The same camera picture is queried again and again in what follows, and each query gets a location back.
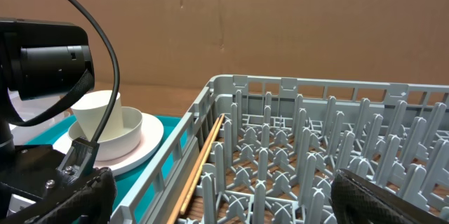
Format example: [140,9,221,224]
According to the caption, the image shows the large white plate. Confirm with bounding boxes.
[52,112,165,177]

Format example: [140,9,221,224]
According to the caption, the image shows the teal plastic tray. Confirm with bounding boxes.
[26,114,189,223]

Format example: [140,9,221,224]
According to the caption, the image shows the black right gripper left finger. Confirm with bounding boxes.
[1,167,117,223]

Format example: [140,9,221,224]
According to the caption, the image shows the clear plastic bin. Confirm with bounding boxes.
[8,91,71,145]

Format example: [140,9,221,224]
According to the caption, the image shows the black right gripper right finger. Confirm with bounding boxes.
[330,169,448,224]

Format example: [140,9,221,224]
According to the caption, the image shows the cream paper cup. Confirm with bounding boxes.
[71,90,123,142]

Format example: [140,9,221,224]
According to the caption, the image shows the grey dishwasher rack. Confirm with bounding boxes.
[111,74,448,223]

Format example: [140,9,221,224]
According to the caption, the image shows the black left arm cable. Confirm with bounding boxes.
[29,0,121,144]

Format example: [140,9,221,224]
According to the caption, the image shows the wooden chopstick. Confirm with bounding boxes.
[180,114,225,215]
[167,115,224,224]

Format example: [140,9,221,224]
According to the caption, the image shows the white bowl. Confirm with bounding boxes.
[69,107,143,161]

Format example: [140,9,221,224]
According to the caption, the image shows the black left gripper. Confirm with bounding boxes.
[1,137,100,217]

